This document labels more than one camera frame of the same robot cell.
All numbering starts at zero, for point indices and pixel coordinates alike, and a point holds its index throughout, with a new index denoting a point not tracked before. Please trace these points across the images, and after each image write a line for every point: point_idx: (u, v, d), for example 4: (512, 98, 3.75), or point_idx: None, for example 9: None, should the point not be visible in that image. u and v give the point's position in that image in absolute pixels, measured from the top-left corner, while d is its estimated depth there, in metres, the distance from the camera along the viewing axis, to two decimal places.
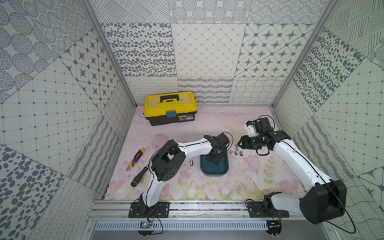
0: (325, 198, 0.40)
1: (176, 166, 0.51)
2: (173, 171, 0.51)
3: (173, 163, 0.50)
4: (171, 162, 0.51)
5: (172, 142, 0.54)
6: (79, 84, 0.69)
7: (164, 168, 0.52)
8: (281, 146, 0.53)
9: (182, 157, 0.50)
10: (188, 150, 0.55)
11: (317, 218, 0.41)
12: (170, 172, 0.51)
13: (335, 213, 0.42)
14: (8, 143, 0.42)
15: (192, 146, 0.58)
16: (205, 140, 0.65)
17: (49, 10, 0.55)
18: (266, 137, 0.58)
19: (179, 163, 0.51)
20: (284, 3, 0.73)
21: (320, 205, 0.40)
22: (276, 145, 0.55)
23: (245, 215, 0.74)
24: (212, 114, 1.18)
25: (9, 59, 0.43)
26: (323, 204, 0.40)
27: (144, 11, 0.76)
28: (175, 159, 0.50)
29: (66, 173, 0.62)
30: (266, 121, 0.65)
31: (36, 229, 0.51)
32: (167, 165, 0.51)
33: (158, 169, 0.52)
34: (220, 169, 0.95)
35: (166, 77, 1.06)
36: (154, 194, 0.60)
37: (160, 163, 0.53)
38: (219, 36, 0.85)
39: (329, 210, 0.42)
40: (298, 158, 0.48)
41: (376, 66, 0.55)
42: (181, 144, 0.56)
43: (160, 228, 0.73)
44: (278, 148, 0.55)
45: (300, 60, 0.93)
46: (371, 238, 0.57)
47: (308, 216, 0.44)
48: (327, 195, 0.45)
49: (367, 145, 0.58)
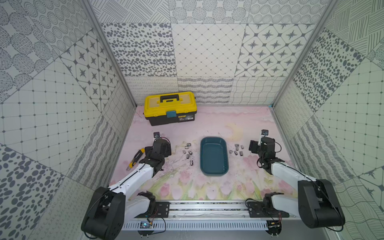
0: (312, 195, 0.43)
1: (118, 214, 0.40)
2: (117, 221, 0.41)
3: (113, 213, 0.40)
4: (110, 213, 0.40)
5: (100, 192, 0.42)
6: (79, 84, 0.69)
7: (104, 226, 0.40)
8: (274, 167, 0.62)
9: (121, 199, 0.41)
10: (126, 186, 0.47)
11: (317, 220, 0.41)
12: (115, 224, 0.40)
13: (333, 215, 0.41)
14: (8, 143, 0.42)
15: (129, 180, 0.49)
16: (143, 165, 0.59)
17: (49, 10, 0.55)
18: (264, 164, 0.67)
19: (120, 209, 0.41)
20: (284, 3, 0.73)
21: (311, 203, 0.42)
22: (272, 166, 0.64)
23: (244, 215, 0.74)
24: (212, 114, 1.18)
25: (9, 59, 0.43)
26: (315, 203, 0.42)
27: (143, 11, 0.76)
28: (114, 207, 0.40)
29: (66, 173, 0.62)
30: (272, 146, 0.69)
31: (36, 229, 0.51)
32: (106, 219, 0.40)
33: (98, 232, 0.39)
34: (205, 167, 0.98)
35: (166, 77, 1.06)
36: (138, 206, 0.57)
37: (97, 223, 0.40)
38: (219, 36, 0.85)
39: (326, 213, 0.41)
40: (288, 169, 0.56)
41: (376, 66, 0.55)
42: (114, 185, 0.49)
43: (162, 228, 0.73)
44: (274, 168, 0.62)
45: (300, 60, 0.93)
46: (371, 237, 0.57)
47: (308, 222, 0.42)
48: (313, 192, 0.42)
49: (367, 144, 0.58)
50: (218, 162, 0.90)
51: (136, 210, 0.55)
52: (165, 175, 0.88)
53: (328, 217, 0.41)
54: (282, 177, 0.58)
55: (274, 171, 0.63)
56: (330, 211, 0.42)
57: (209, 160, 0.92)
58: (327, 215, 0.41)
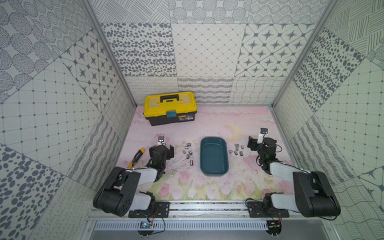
0: (307, 186, 0.45)
1: (131, 190, 0.45)
2: (129, 197, 0.44)
3: (130, 185, 0.45)
4: (126, 186, 0.45)
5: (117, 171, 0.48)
6: (79, 84, 0.69)
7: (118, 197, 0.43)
8: (272, 167, 0.65)
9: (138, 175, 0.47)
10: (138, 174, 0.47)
11: (313, 209, 0.42)
12: (128, 199, 0.44)
13: (330, 204, 0.42)
14: (8, 143, 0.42)
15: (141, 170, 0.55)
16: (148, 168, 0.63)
17: (49, 10, 0.55)
18: (263, 165, 0.69)
19: (134, 186, 0.46)
20: (284, 3, 0.73)
21: (307, 192, 0.44)
22: (270, 165, 0.66)
23: (245, 215, 0.74)
24: (212, 114, 1.18)
25: (9, 59, 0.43)
26: (311, 193, 0.44)
27: (143, 11, 0.76)
28: (130, 181, 0.45)
29: (66, 173, 0.62)
30: (272, 148, 0.70)
31: (36, 229, 0.51)
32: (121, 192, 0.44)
33: (110, 204, 0.42)
34: (205, 167, 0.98)
35: (166, 77, 1.06)
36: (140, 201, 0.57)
37: (112, 195, 0.43)
38: (220, 36, 0.85)
39: (323, 203, 0.42)
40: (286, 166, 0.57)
41: (376, 66, 0.55)
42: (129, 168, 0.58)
43: (161, 228, 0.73)
44: (274, 167, 0.64)
45: (300, 60, 0.93)
46: (371, 238, 0.57)
47: (304, 212, 0.43)
48: (308, 183, 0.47)
49: (367, 144, 0.58)
50: (218, 162, 0.90)
51: (139, 202, 0.56)
52: (165, 175, 0.88)
53: (325, 206, 0.42)
54: (280, 174, 0.60)
55: (272, 170, 0.65)
56: (327, 200, 0.43)
57: (209, 160, 0.92)
58: (324, 204, 0.42)
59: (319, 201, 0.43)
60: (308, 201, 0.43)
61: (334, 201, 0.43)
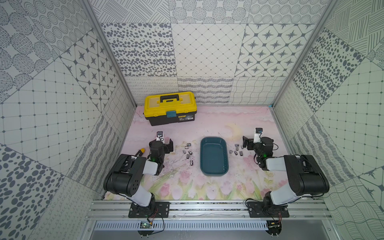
0: (298, 167, 0.49)
1: (139, 170, 0.49)
2: (137, 178, 0.48)
3: (137, 166, 0.49)
4: (134, 167, 0.48)
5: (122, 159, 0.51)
6: (79, 84, 0.69)
7: (128, 177, 0.46)
8: (268, 163, 0.69)
9: (143, 159, 0.51)
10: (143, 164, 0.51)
11: (304, 186, 0.45)
12: (135, 180, 0.47)
13: (321, 181, 0.46)
14: (8, 143, 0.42)
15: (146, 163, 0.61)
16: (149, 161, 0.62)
17: (49, 10, 0.55)
18: (261, 163, 0.73)
19: (142, 168, 0.51)
20: (284, 3, 0.73)
21: (298, 172, 0.48)
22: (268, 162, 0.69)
23: (245, 215, 0.74)
24: (212, 114, 1.18)
25: (9, 59, 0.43)
26: (302, 172, 0.48)
27: (143, 11, 0.76)
28: (138, 163, 0.50)
29: (66, 173, 0.62)
30: (269, 147, 0.73)
31: (36, 229, 0.51)
32: (130, 173, 0.47)
33: (120, 185, 0.45)
34: (205, 166, 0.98)
35: (166, 77, 1.06)
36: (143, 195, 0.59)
37: (121, 177, 0.46)
38: (219, 36, 0.85)
39: (314, 180, 0.46)
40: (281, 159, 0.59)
41: (376, 66, 0.55)
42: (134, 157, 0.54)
43: (161, 228, 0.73)
44: (271, 163, 0.67)
45: (300, 60, 0.93)
46: (371, 237, 0.57)
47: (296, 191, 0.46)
48: (298, 165, 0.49)
49: (367, 144, 0.58)
50: (218, 162, 0.90)
51: (141, 195, 0.57)
52: (165, 175, 0.88)
53: (316, 183, 0.45)
54: (277, 168, 0.63)
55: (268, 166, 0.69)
56: (318, 179, 0.46)
57: (209, 160, 0.92)
58: (314, 181, 0.46)
59: (310, 178, 0.46)
60: (299, 179, 0.46)
61: (325, 179, 0.46)
